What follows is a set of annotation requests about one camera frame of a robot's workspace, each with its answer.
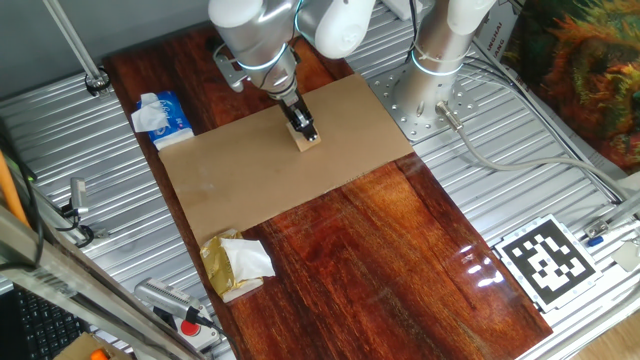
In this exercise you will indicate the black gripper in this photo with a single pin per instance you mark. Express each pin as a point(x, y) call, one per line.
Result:
point(295, 106)

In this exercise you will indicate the light wooden block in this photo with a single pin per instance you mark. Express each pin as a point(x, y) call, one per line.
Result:
point(305, 145)

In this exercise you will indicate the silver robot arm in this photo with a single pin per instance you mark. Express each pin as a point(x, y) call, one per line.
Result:
point(255, 35)

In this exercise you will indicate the brown cardboard sheet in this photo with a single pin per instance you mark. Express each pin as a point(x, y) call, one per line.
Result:
point(240, 180)

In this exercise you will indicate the blue tissue pack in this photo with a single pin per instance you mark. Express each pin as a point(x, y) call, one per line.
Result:
point(172, 122)

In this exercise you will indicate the dark red wooden board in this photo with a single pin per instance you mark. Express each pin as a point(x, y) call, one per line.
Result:
point(375, 250)

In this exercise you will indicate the gold tissue pack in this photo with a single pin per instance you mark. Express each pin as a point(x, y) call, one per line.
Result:
point(220, 265)

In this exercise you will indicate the white printed carton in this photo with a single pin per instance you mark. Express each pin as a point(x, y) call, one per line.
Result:
point(495, 30)

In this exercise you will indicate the red emergency button box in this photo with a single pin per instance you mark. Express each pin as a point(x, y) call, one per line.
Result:
point(190, 328)

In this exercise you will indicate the silver metal pole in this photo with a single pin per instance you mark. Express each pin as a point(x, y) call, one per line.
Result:
point(74, 41)

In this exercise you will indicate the black white marker board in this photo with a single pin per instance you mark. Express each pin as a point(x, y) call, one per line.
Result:
point(545, 265)

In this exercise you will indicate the colourful printed poster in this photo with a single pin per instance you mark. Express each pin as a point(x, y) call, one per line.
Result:
point(585, 75)

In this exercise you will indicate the orange pole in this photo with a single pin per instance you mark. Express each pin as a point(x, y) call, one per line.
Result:
point(10, 190)

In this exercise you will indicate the brown cardboard box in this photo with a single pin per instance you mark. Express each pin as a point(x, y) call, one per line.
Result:
point(80, 350)

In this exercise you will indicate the black keyboard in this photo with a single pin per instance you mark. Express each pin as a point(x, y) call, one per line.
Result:
point(45, 325)

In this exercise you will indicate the white card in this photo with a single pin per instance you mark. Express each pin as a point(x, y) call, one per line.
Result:
point(627, 256)

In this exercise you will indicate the silver mounting bracket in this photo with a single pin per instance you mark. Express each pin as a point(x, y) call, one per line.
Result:
point(227, 67)

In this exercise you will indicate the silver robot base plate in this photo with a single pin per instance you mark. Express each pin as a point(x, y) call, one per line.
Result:
point(415, 131)

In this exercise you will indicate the silver camera with vents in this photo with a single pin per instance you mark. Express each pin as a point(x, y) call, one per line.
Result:
point(165, 297)

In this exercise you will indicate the silver camera on bracket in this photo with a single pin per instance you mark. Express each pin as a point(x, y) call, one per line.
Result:
point(78, 195)

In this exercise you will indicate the aluminium frame bar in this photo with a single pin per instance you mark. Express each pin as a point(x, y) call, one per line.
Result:
point(75, 292)

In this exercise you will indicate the small metal bracket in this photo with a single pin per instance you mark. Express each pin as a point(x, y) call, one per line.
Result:
point(596, 229)

